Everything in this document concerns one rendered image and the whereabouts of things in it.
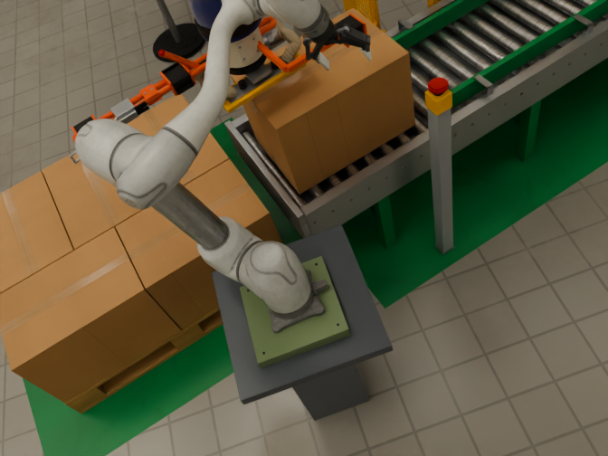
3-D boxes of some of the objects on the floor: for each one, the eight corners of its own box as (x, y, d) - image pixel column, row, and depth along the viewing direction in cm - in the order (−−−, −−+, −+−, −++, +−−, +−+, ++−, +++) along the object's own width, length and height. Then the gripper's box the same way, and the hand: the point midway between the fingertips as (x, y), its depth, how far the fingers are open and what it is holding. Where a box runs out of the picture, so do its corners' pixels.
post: (445, 238, 287) (440, 82, 207) (454, 247, 283) (452, 92, 203) (434, 245, 286) (423, 91, 206) (442, 255, 282) (436, 101, 202)
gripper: (275, 47, 164) (311, 80, 182) (358, 25, 152) (388, 63, 170) (276, 23, 165) (312, 59, 183) (358, -1, 153) (388, 40, 172)
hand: (347, 59), depth 176 cm, fingers open, 13 cm apart
